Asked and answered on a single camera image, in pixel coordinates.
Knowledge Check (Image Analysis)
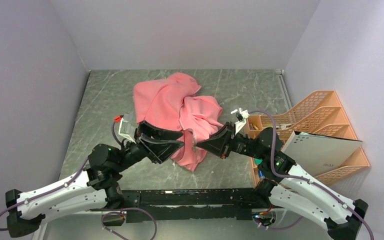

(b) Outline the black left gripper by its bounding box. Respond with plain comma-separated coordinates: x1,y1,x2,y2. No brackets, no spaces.
114,120,186,172

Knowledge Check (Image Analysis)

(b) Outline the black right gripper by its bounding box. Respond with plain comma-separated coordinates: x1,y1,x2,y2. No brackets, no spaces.
196,121,266,160

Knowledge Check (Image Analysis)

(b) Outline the pink zip-up jacket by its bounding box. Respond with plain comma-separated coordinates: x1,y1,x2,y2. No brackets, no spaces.
133,72,223,172

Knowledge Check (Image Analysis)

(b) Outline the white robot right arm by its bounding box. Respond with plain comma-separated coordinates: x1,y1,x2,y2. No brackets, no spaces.
196,122,374,240

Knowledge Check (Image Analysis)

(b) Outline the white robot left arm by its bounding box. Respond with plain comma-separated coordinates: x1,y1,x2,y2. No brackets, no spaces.
5,121,184,238

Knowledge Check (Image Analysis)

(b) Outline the blue capped item in organizer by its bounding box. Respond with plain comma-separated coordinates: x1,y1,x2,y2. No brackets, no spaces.
256,169,265,181

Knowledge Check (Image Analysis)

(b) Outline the white folder in organizer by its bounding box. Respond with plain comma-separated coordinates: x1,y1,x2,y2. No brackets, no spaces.
281,130,363,177

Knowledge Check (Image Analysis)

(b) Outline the orange plastic desk organizer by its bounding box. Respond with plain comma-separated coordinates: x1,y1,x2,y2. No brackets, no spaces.
243,90,371,188

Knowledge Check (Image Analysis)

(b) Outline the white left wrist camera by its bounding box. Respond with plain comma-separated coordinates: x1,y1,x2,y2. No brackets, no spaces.
114,113,137,142

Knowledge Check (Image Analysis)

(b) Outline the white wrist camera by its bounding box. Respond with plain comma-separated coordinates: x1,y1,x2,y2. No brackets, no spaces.
230,107,250,135
114,113,137,142

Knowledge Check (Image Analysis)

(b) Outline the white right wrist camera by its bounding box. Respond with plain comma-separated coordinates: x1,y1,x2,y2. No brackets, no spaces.
230,107,250,135

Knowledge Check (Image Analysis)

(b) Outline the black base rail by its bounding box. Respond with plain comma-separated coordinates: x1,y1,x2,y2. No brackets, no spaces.
102,187,272,223

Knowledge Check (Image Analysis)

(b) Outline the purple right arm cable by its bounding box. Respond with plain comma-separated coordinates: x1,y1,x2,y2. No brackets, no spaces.
248,109,375,240

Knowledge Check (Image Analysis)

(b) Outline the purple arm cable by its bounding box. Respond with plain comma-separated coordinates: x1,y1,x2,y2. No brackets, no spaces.
248,109,375,240
0,119,158,240

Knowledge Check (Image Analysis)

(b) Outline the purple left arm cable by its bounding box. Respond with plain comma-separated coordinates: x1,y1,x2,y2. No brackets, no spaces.
0,119,158,240

